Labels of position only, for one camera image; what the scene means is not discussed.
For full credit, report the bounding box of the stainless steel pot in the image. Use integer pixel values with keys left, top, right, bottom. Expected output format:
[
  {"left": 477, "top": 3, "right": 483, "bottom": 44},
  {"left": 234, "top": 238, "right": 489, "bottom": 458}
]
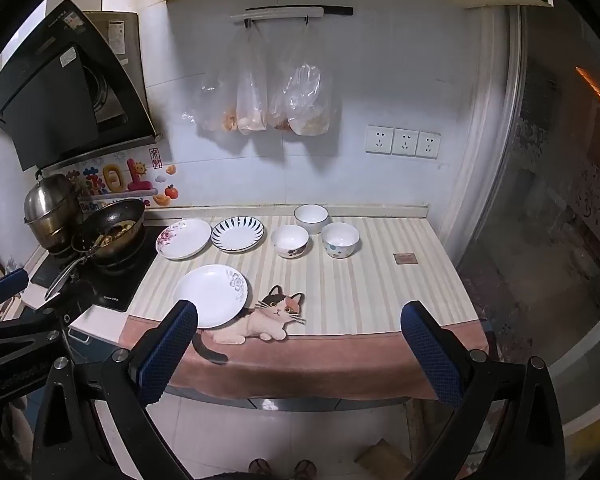
[{"left": 24, "top": 170, "right": 84, "bottom": 252}]

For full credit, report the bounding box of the white plate with grey flower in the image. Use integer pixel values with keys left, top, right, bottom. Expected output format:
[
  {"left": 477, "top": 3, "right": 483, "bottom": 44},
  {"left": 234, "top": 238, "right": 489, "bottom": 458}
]
[{"left": 172, "top": 264, "right": 249, "bottom": 329}]

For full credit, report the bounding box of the white wall power outlet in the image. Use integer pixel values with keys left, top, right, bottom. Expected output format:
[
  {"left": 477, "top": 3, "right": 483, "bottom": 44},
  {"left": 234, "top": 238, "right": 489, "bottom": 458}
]
[
  {"left": 416, "top": 131, "right": 441, "bottom": 159},
  {"left": 365, "top": 125, "right": 394, "bottom": 154},
  {"left": 391, "top": 128, "right": 420, "bottom": 157}
]

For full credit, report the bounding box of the pink floral white plate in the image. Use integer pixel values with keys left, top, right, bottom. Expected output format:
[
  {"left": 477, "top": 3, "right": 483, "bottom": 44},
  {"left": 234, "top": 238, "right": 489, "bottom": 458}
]
[{"left": 155, "top": 218, "right": 212, "bottom": 260}]

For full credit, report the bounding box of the blue striped white plate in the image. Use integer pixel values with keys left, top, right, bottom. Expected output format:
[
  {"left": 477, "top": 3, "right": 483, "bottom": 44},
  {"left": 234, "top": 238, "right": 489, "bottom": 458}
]
[{"left": 211, "top": 216, "right": 265, "bottom": 254}]

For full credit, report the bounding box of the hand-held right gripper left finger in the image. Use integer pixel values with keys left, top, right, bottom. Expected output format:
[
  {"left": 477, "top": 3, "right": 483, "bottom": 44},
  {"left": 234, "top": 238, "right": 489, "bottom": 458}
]
[{"left": 30, "top": 299, "right": 201, "bottom": 480}]

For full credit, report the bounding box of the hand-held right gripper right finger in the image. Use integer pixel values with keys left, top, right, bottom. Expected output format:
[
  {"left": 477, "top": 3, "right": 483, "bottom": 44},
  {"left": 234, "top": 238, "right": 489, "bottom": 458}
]
[{"left": 400, "top": 300, "right": 566, "bottom": 480}]

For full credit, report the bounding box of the brown cardboard box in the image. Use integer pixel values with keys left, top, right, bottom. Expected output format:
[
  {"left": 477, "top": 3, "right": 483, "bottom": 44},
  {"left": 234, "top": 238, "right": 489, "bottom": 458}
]
[{"left": 354, "top": 438, "right": 413, "bottom": 479}]

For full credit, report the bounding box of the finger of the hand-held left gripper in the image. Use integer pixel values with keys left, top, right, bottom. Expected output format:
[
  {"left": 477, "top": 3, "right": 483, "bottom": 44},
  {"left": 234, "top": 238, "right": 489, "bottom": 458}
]
[{"left": 0, "top": 268, "right": 30, "bottom": 321}]

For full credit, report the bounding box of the wall hanging rail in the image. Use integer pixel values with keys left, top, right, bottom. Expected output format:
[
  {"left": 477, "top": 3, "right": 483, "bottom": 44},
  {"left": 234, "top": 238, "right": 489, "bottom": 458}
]
[{"left": 230, "top": 6, "right": 354, "bottom": 26}]

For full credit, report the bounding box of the black induction cooktop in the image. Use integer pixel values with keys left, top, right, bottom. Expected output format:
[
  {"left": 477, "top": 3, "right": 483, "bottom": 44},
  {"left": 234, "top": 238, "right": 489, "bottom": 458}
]
[{"left": 30, "top": 225, "right": 169, "bottom": 312}]

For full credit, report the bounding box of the patterned glass sliding door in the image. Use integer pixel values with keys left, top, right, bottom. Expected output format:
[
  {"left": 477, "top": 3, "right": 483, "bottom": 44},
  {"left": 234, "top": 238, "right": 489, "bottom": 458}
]
[{"left": 455, "top": 5, "right": 600, "bottom": 441}]

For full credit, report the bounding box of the striped cat print table mat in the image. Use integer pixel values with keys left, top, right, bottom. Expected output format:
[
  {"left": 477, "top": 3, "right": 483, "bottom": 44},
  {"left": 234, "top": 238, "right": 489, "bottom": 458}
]
[{"left": 117, "top": 215, "right": 491, "bottom": 401}]

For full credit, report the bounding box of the white bowl with floral print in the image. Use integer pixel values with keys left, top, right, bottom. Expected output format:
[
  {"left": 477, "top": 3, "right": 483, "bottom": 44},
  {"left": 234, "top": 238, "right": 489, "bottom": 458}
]
[{"left": 271, "top": 225, "right": 310, "bottom": 260}]

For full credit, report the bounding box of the black wok with food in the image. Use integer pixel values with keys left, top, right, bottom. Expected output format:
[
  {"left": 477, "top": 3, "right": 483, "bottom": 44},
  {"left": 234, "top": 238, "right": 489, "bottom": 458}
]
[{"left": 45, "top": 199, "right": 147, "bottom": 301}]

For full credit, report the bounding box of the clear plastic bag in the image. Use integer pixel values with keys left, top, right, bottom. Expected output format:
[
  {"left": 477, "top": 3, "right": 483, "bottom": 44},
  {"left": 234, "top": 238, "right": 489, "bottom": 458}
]
[
  {"left": 267, "top": 62, "right": 293, "bottom": 132},
  {"left": 286, "top": 21, "right": 342, "bottom": 137},
  {"left": 236, "top": 26, "right": 270, "bottom": 135},
  {"left": 182, "top": 27, "right": 240, "bottom": 134}
]

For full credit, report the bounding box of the black range hood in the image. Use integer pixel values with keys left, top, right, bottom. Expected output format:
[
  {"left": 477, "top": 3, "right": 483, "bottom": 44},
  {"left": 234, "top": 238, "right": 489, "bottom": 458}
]
[{"left": 0, "top": 0, "right": 163, "bottom": 172}]

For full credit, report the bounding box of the straight-sided white bowl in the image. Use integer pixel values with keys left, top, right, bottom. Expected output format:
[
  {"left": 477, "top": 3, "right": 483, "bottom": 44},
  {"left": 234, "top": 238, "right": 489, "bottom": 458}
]
[{"left": 294, "top": 204, "right": 329, "bottom": 236}]

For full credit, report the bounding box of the colourful wall sticker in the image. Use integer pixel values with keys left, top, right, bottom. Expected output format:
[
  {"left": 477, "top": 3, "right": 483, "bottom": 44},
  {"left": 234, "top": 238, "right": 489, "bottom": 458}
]
[{"left": 65, "top": 147, "right": 179, "bottom": 209}]

